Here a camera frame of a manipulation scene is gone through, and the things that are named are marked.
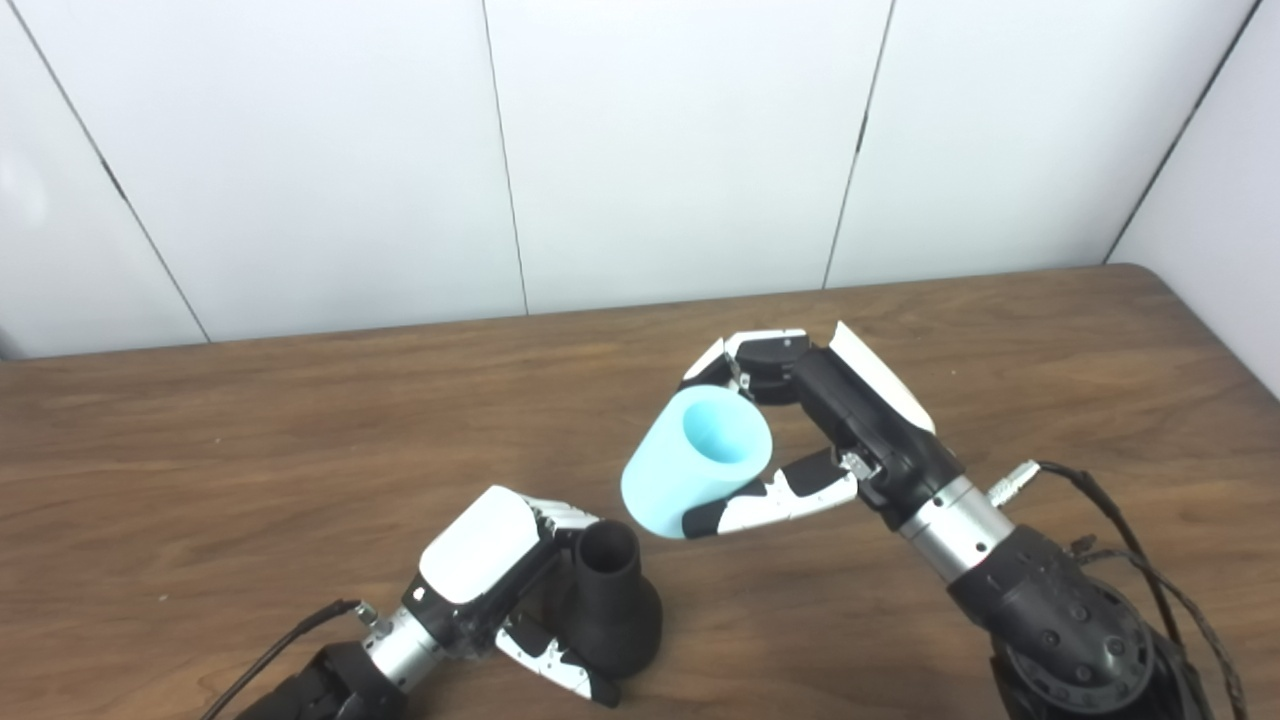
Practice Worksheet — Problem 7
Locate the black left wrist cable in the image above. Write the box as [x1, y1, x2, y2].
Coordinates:
[200, 598, 366, 720]

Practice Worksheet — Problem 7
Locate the white and black left hand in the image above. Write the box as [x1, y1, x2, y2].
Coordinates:
[402, 485, 621, 709]

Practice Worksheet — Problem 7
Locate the white and black right hand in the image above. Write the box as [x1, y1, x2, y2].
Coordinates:
[680, 321, 966, 541]

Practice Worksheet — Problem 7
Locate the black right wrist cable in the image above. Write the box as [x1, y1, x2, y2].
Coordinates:
[988, 460, 1251, 720]

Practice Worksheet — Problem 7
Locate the black flared nozzle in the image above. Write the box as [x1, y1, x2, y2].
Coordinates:
[545, 519, 664, 679]

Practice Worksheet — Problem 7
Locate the light-blue hose piece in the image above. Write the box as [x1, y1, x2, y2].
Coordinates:
[620, 386, 774, 541]

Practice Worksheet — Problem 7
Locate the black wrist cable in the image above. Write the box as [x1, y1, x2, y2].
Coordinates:
[200, 598, 366, 720]
[988, 460, 1251, 720]

